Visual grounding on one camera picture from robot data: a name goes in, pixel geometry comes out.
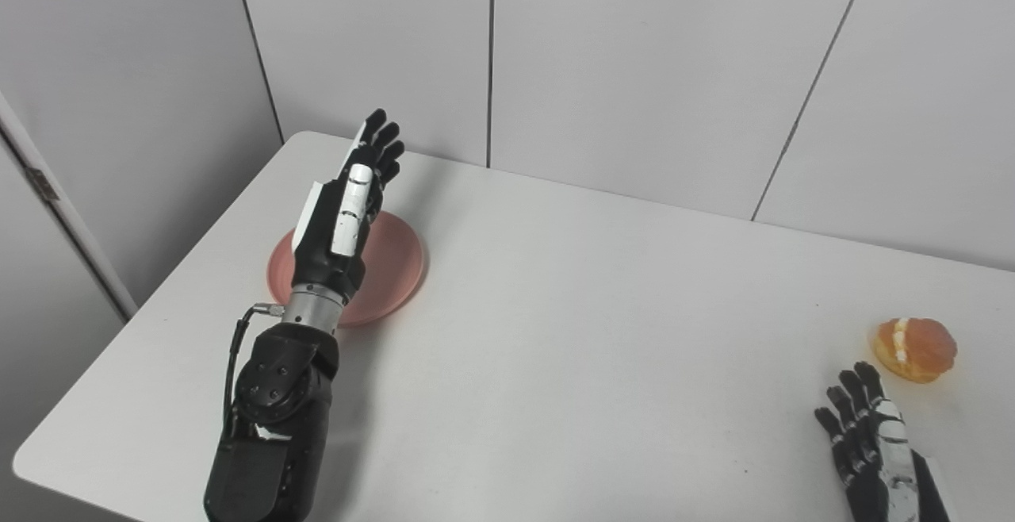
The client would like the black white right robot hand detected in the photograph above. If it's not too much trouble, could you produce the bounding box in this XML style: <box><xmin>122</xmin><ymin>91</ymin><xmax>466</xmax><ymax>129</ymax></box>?
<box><xmin>814</xmin><ymin>361</ymin><xmax>952</xmax><ymax>522</ymax></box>

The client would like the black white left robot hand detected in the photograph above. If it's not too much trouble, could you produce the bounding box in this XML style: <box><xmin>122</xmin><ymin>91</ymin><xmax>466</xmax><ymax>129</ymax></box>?
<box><xmin>290</xmin><ymin>109</ymin><xmax>405</xmax><ymax>305</ymax></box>

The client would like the pink round plate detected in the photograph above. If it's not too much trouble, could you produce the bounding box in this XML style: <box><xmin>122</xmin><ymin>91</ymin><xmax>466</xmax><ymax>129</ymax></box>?
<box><xmin>266</xmin><ymin>211</ymin><xmax>426</xmax><ymax>328</ymax></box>

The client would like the cream puff pastry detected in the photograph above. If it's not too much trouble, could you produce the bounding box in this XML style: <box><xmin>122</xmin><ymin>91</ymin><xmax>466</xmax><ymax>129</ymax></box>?
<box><xmin>875</xmin><ymin>317</ymin><xmax>958</xmax><ymax>384</ymax></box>

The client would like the metal door hinge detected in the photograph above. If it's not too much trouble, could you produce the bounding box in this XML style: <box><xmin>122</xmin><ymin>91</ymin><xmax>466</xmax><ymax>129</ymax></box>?
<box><xmin>25</xmin><ymin>167</ymin><xmax>61</xmax><ymax>203</ymax></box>

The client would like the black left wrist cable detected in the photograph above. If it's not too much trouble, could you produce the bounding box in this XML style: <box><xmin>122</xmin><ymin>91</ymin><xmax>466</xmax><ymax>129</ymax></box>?
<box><xmin>222</xmin><ymin>303</ymin><xmax>285</xmax><ymax>451</ymax></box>

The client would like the white door frame strip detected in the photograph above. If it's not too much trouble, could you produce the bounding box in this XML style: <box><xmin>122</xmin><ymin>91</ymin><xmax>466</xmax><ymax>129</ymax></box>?
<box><xmin>0</xmin><ymin>94</ymin><xmax>140</xmax><ymax>321</ymax></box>

